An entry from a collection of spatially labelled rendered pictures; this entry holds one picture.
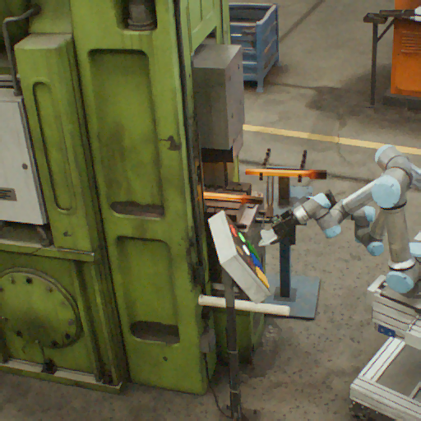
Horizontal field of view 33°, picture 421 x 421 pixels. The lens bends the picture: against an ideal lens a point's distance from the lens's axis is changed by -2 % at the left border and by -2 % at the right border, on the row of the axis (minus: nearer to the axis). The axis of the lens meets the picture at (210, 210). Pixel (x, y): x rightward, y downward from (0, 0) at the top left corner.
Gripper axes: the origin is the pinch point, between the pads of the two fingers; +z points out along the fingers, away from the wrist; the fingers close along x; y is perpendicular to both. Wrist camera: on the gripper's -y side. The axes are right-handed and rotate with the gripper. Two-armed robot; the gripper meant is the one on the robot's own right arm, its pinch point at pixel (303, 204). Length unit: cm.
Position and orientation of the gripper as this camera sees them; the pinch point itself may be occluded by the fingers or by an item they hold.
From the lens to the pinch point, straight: 359.9
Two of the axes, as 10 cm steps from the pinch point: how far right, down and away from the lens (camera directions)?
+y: 0.6, 8.5, 5.3
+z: -9.6, -1.0, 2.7
